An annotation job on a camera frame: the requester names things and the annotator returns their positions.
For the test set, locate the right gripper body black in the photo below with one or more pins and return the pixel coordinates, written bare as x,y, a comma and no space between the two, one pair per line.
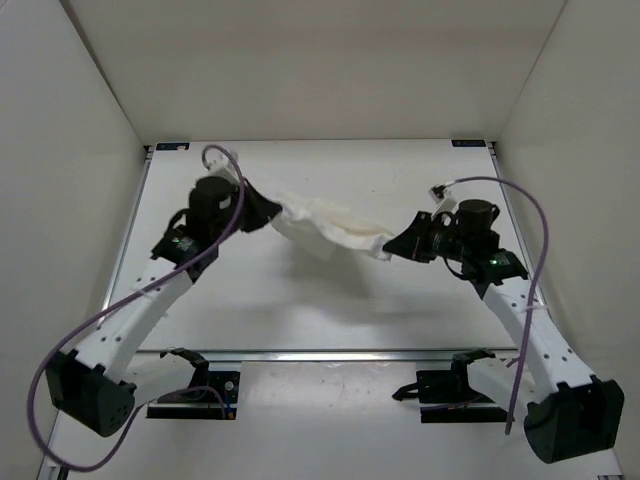
430,240

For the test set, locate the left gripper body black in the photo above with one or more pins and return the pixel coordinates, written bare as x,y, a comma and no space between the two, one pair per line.
256,211

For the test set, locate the white pleated skirt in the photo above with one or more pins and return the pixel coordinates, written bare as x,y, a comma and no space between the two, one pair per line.
321,227

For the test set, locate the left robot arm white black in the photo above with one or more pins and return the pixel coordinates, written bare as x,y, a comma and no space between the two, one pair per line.
91,383

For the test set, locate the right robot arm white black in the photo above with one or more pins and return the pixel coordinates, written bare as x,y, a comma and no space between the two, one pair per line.
565,410

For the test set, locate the blue label left corner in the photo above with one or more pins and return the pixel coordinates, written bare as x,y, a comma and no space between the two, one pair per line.
172,146

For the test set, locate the blue label corner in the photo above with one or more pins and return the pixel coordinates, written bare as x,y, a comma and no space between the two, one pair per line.
172,146
468,143

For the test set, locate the blue label right corner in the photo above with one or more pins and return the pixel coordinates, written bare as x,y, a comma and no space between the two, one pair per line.
468,143

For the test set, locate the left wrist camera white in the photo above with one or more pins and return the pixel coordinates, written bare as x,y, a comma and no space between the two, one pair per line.
217,163

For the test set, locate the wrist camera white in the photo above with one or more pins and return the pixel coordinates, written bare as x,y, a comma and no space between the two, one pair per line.
217,163
443,198

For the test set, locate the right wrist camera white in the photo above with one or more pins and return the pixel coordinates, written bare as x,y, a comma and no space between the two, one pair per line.
443,198

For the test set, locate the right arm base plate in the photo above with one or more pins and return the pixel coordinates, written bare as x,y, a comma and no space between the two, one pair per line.
445,396

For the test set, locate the aluminium front table rail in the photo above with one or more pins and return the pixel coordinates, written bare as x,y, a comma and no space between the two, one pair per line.
328,355

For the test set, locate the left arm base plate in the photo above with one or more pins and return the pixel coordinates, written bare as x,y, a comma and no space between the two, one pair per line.
210,394

